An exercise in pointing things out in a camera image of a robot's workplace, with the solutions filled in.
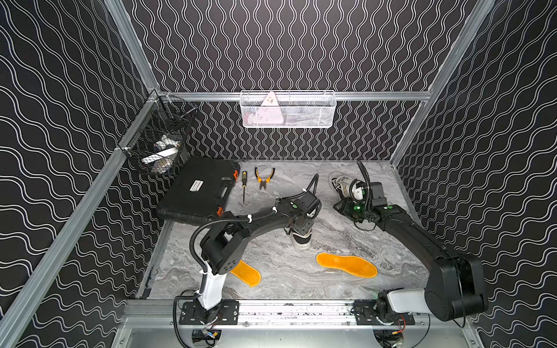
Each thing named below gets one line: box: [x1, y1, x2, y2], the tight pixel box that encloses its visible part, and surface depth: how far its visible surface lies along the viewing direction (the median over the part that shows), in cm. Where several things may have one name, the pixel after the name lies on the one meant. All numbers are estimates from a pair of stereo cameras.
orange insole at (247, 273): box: [229, 259, 262, 288], surface depth 84 cm
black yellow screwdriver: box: [241, 170, 248, 203], surface depth 115 cm
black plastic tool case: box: [156, 157, 241, 223], surface depth 102 cm
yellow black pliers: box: [254, 166, 276, 190], surface depth 112 cm
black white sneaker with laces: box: [291, 228, 313, 251], surface depth 88 cm
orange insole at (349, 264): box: [316, 252, 378, 279], surface depth 87 cm
